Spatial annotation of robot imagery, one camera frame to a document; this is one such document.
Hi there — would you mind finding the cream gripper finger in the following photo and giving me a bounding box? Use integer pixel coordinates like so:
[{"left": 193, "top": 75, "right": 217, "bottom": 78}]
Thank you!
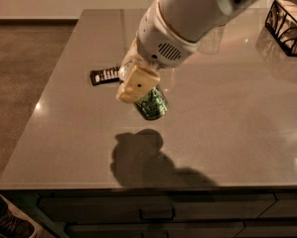
[{"left": 116, "top": 83, "right": 143, "bottom": 103}]

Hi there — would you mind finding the green soda can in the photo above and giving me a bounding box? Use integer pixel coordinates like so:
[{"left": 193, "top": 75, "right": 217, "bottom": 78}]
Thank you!
[{"left": 134, "top": 84, "right": 168, "bottom": 121}]

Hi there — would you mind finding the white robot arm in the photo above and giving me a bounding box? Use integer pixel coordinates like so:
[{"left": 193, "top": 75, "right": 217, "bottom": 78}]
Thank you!
[{"left": 116, "top": 0, "right": 297, "bottom": 103}]

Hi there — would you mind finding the black snack bar wrapper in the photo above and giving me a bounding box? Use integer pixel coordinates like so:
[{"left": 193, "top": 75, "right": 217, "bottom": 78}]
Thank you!
[{"left": 89, "top": 66, "right": 119, "bottom": 86}]

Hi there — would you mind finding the cabinet drawer front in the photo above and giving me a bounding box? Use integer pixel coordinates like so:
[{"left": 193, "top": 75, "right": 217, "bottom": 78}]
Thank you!
[{"left": 39, "top": 193, "right": 275, "bottom": 224}]

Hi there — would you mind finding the dark shoe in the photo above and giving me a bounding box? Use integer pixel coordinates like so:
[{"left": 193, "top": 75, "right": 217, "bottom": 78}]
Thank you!
[{"left": 0, "top": 196, "right": 36, "bottom": 238}]

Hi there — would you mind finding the dark drawer handle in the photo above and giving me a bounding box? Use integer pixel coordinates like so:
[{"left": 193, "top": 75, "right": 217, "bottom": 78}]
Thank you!
[{"left": 138, "top": 205, "right": 176, "bottom": 221}]

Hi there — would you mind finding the black wire napkin basket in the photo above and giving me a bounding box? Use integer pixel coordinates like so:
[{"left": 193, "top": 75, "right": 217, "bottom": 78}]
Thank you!
[{"left": 265, "top": 0, "right": 297, "bottom": 57}]

